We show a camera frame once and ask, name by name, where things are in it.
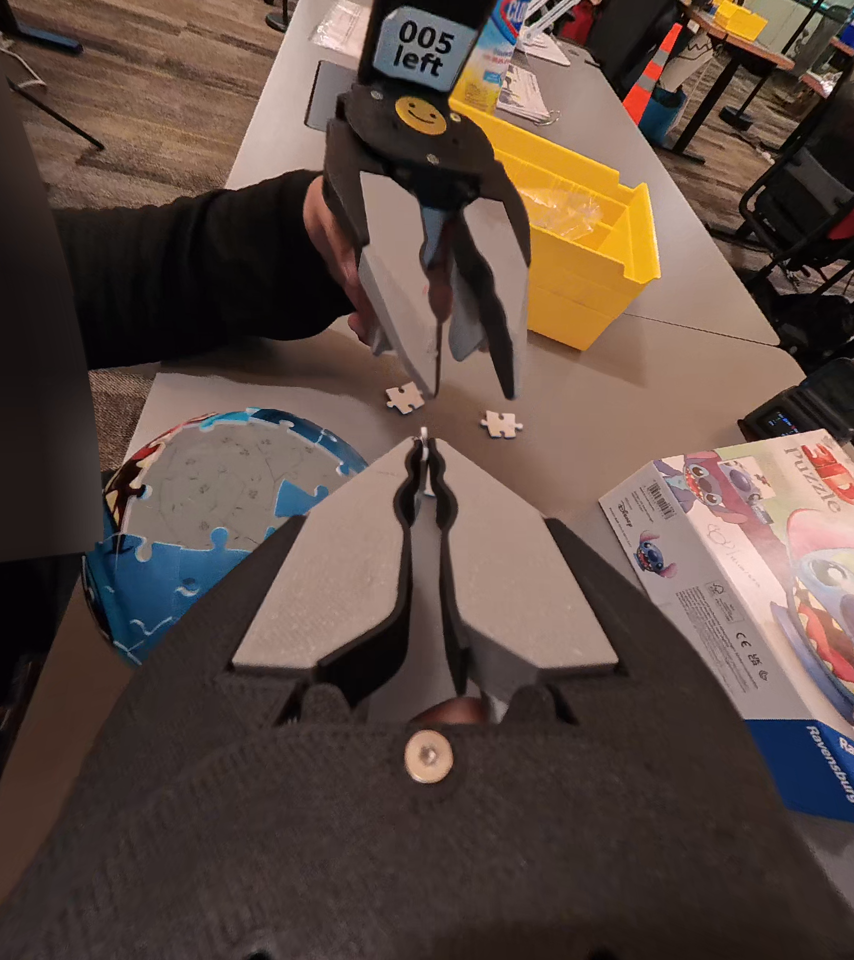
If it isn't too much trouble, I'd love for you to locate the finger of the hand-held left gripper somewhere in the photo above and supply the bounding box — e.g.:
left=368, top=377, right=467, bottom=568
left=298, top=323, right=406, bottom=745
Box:
left=445, top=195, right=533, bottom=402
left=356, top=171, right=445, bottom=400

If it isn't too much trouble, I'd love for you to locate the black office chair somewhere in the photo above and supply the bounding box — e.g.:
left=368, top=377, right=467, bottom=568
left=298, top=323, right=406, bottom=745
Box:
left=738, top=97, right=854, bottom=301

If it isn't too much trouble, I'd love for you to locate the disinfecting wipes canister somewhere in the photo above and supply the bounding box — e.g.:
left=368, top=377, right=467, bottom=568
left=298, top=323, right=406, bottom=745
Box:
left=457, top=0, right=531, bottom=114

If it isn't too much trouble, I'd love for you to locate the small yellow bin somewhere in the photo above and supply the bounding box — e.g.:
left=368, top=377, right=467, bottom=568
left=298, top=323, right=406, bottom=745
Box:
left=712, top=0, right=771, bottom=42

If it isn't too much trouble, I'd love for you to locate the clear plastic bag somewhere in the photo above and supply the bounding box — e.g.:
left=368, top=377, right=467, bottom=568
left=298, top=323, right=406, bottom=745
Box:
left=520, top=187, right=610, bottom=243
left=312, top=0, right=373, bottom=54

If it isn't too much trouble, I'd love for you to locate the blue puzzle ball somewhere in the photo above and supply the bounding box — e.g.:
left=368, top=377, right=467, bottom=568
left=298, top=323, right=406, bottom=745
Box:
left=82, top=408, right=370, bottom=667

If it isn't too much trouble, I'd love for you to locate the grey table hatch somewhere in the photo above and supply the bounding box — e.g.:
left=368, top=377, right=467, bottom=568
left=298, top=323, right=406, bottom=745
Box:
left=305, top=60, right=358, bottom=134

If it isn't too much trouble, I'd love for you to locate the white and blue puzzle box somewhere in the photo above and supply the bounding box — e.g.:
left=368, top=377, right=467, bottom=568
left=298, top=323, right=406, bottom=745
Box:
left=598, top=429, right=854, bottom=828

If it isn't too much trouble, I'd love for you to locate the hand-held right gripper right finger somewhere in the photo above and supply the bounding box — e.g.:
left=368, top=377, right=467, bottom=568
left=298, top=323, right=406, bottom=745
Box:
left=430, top=437, right=622, bottom=706

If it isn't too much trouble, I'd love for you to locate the orange traffic cone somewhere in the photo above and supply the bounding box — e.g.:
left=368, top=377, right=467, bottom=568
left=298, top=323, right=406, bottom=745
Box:
left=622, top=22, right=687, bottom=115

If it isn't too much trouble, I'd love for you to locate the yellow plastic bin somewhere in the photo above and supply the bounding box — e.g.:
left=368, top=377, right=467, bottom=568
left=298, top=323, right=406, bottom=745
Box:
left=448, top=101, right=661, bottom=352

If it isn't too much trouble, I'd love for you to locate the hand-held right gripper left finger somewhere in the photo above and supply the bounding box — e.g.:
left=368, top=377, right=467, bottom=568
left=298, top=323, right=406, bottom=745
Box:
left=230, top=436, right=428, bottom=710

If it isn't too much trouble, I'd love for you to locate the person's left hand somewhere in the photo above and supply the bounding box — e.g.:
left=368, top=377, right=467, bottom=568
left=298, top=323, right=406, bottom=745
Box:
left=304, top=174, right=377, bottom=342

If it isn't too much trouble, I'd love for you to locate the white desk lamp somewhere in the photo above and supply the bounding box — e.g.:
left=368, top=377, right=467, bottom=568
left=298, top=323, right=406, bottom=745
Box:
left=526, top=0, right=580, bottom=36

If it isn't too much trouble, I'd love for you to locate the black electronic device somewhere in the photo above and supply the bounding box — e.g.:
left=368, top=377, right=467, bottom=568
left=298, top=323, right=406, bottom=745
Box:
left=740, top=358, right=854, bottom=445

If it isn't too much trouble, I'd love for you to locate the leaflet in plastic sleeve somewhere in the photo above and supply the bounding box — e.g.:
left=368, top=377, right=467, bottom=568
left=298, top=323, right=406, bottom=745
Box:
left=498, top=63, right=561, bottom=125

